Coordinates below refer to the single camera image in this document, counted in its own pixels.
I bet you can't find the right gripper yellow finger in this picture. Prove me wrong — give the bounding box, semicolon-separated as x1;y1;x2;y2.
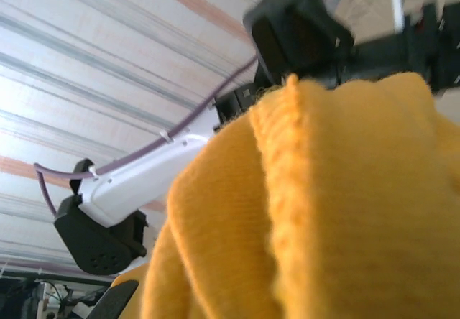
84;274;144;319

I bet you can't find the yellow t-shirt with blue print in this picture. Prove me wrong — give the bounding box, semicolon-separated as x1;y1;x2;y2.
111;73;460;319

